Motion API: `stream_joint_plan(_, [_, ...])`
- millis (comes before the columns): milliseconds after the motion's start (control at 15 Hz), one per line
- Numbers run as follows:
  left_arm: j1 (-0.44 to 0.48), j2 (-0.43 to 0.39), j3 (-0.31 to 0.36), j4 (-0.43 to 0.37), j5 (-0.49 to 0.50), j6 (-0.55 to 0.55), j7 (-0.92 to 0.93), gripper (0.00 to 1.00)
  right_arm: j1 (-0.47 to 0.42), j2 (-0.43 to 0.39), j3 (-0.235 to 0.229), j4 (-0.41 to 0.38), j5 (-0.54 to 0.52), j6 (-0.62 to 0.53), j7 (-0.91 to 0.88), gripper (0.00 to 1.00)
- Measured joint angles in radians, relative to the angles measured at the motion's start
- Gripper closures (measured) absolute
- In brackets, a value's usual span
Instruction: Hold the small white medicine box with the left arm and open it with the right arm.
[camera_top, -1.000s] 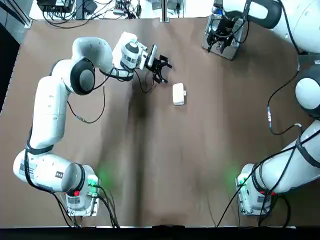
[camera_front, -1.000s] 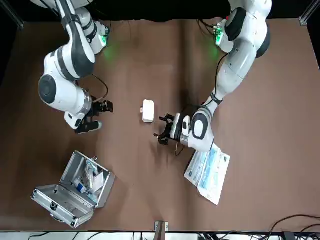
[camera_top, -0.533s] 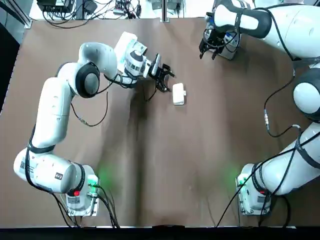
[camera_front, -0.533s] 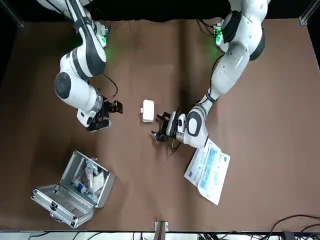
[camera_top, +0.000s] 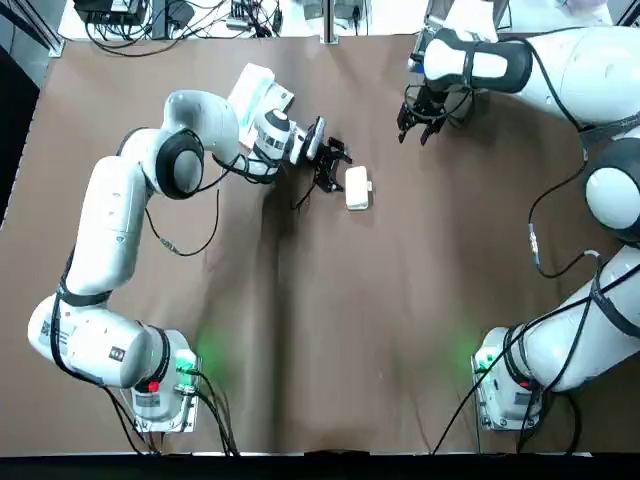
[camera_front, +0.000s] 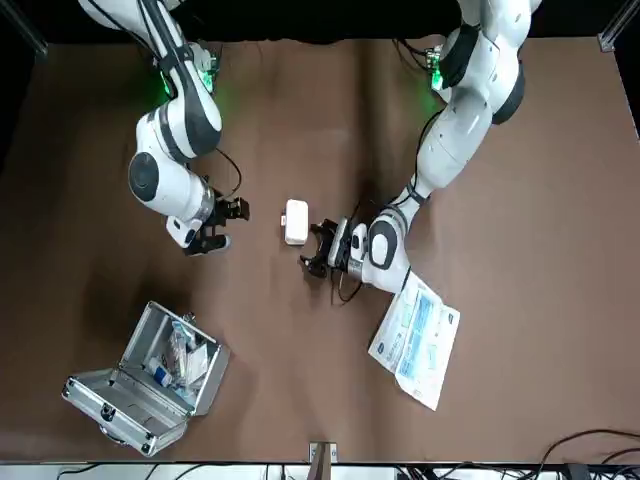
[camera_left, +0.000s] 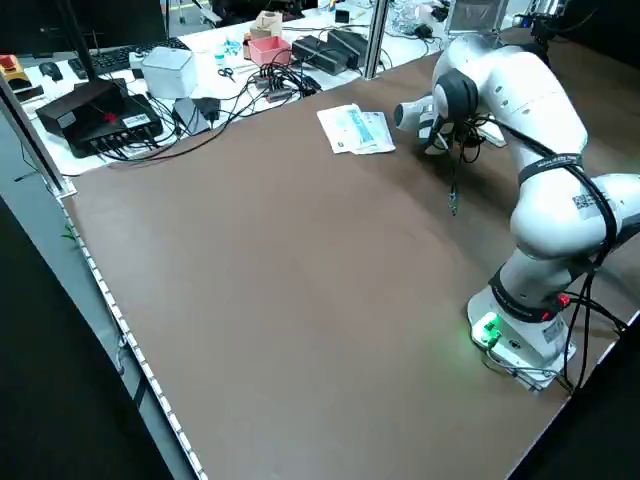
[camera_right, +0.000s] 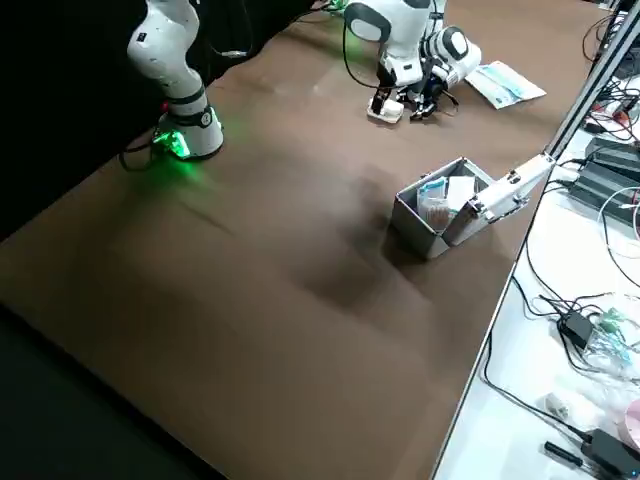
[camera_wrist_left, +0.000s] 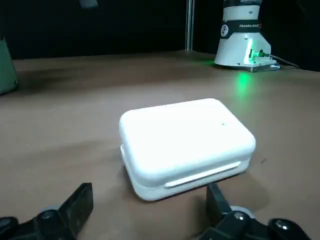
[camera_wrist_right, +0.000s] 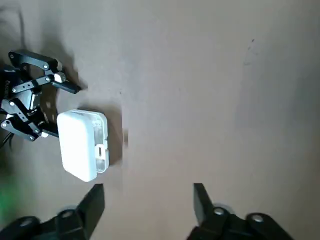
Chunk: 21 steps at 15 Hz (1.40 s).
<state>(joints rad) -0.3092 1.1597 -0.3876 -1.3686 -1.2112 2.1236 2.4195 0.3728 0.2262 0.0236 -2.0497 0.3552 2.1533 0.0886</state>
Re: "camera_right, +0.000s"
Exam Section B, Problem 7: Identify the small white medicine box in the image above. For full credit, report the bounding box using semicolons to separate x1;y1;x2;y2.
367;97;405;124

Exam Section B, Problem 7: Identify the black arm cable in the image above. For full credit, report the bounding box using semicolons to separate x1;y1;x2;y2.
117;124;169;174
341;12;381;91

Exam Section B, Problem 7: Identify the blue white mask packet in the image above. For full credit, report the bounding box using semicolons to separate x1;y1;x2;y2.
469;62;540;109
464;60;548;110

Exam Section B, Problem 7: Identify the black marker pen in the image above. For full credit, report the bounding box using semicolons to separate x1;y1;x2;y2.
543;440;584;469

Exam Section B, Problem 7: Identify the black power brick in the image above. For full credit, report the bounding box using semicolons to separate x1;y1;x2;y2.
569;158;640;227

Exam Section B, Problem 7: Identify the large black adapter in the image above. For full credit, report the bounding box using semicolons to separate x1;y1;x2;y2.
582;427;640;480

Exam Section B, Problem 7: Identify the blue white medicine packet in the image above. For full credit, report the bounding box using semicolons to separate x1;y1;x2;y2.
417;177;450;202

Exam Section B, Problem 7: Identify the small white carton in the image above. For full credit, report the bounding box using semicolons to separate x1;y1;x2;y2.
444;174;476;207

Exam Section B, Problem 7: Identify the aluminium frame post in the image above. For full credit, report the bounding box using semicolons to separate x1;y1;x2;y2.
543;0;640;162

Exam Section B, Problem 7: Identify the silver aluminium case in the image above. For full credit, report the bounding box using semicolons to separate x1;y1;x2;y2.
391;155;556;261

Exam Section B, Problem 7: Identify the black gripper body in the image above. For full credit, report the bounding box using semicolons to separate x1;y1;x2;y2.
399;62;447;104

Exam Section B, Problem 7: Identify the small black adapter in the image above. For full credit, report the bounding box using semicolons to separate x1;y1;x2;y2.
557;312;594;351

